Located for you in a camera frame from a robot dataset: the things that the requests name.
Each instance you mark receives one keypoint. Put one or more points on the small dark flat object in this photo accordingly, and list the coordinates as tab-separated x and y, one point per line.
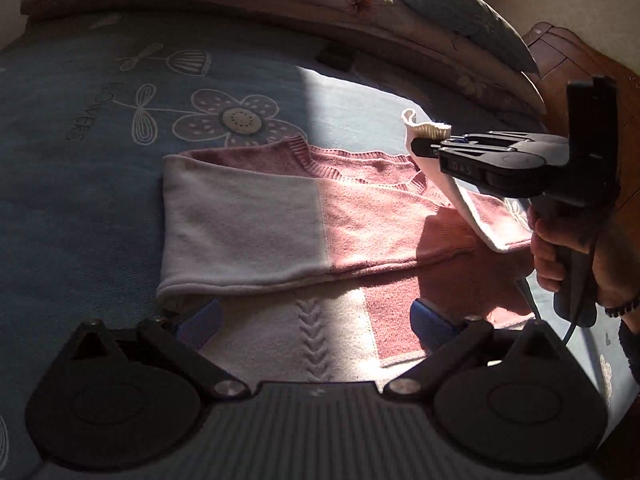
335	57

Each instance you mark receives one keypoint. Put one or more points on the grey-green pillow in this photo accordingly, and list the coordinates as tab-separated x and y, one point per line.
450	5

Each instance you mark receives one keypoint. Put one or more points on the folded floral quilt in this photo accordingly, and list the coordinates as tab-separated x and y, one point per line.
300	5

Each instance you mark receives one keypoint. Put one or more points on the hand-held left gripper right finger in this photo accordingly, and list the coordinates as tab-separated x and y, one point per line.
432	325

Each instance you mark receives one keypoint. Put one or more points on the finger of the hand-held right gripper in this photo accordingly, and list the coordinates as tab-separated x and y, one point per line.
457	162
495	142

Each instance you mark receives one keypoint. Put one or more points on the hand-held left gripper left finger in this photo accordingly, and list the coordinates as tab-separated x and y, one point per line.
200	322

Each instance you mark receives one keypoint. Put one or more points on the pink and white knit sweater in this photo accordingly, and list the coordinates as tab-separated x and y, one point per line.
250	220

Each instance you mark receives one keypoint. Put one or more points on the person's right hand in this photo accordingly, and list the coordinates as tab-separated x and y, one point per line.
545	260

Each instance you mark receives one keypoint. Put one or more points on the wooden headboard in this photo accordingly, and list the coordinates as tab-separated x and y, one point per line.
555	60

